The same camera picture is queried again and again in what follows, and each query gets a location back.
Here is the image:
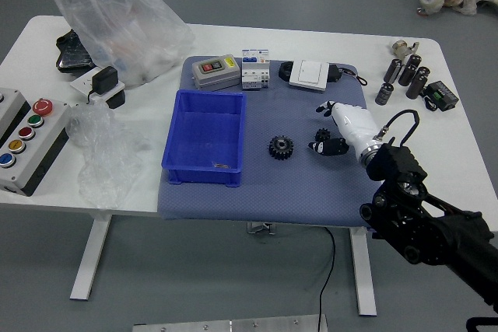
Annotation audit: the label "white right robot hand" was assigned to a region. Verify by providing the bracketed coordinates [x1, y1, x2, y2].
[308, 101, 377, 157]

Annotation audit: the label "big black gear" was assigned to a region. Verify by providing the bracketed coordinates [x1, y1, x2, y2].
[267, 135, 295, 162]

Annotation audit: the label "blue plastic box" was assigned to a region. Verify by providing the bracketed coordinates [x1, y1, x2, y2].
[161, 89, 248, 187]

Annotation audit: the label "grey coloured-button control box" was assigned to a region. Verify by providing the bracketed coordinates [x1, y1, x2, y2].
[0, 98, 73, 197]

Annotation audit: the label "blue-grey padded mat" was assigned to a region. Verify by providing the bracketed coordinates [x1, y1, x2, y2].
[156, 54, 375, 229]

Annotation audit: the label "silver metal fitting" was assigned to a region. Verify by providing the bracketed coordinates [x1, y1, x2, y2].
[391, 40, 423, 58]

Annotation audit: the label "black module green terminals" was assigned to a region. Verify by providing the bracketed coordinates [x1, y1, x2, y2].
[421, 80, 461, 113]

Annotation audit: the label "white circuit breaker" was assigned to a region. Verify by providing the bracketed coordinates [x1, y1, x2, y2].
[240, 47, 272, 91]

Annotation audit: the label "white table leg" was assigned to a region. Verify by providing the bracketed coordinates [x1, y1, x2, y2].
[348, 226, 378, 317]
[69, 209, 114, 302]

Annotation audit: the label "small black block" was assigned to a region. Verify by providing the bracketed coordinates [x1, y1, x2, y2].
[104, 90, 127, 110]

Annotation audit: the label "large clear plastic bag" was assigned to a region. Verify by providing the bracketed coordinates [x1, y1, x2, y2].
[47, 0, 196, 90]

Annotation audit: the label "black power adapter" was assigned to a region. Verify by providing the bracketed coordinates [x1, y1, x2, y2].
[86, 66, 120, 104]

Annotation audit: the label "crumpled clear plastic bag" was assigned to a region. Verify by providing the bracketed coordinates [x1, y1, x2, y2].
[66, 101, 153, 211]

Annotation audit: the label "white flat plate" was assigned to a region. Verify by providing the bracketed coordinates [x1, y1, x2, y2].
[69, 67, 127, 101]

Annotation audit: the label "black plastic tray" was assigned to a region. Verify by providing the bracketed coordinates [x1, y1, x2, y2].
[55, 30, 96, 74]

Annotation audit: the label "black adapter with wires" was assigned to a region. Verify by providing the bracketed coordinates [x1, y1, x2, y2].
[328, 63, 369, 86]

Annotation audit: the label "white wall switch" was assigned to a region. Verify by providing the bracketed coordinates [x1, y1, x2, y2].
[288, 59, 332, 93]

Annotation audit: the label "black coiled cable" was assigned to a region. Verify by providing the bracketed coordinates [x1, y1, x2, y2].
[278, 61, 296, 81]

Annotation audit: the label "metal bracket under table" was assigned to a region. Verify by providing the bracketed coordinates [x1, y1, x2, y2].
[245, 222, 279, 236]

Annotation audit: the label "grey push-button switch box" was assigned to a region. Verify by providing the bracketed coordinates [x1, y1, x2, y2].
[191, 54, 240, 90]

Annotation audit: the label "black floor cable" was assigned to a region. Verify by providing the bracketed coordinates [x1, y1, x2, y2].
[317, 226, 337, 332]

